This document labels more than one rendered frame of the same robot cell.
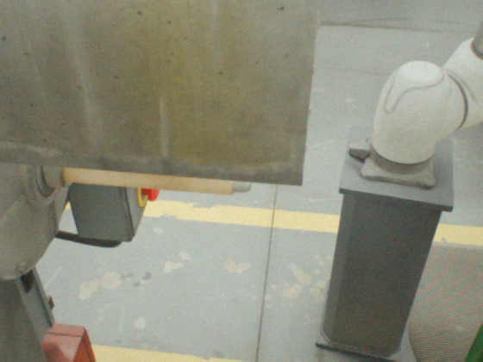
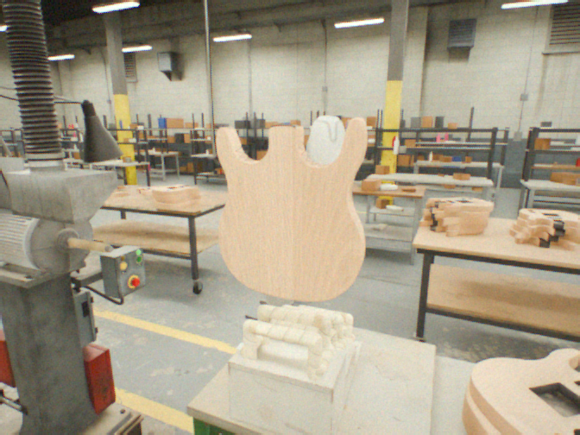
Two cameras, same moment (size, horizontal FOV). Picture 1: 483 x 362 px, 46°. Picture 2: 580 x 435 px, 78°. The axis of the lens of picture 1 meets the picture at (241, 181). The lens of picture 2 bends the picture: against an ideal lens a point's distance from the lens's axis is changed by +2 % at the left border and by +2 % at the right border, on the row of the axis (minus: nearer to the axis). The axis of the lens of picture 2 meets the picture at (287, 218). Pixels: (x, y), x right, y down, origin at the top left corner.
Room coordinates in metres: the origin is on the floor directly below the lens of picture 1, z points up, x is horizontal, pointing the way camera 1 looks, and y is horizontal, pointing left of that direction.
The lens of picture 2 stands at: (-0.52, -0.96, 1.67)
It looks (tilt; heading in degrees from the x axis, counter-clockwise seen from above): 14 degrees down; 17
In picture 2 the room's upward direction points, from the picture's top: straight up
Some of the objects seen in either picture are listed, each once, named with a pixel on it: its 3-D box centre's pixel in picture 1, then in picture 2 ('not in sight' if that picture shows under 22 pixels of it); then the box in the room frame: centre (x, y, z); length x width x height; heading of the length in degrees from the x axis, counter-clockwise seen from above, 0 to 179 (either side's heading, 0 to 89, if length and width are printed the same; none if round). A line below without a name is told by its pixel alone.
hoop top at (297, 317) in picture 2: not in sight; (293, 316); (0.28, -0.73, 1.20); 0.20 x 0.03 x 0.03; 86
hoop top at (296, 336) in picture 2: not in sight; (280, 332); (0.20, -0.73, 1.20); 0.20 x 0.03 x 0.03; 86
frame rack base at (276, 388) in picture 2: not in sight; (288, 385); (0.25, -0.73, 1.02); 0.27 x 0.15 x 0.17; 87
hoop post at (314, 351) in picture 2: not in sight; (314, 358); (0.19, -0.81, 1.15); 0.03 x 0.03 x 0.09
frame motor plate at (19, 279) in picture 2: not in sight; (30, 266); (0.52, 0.48, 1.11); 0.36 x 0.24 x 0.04; 83
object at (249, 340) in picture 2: not in sight; (249, 343); (0.21, -0.64, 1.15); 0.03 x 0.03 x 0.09
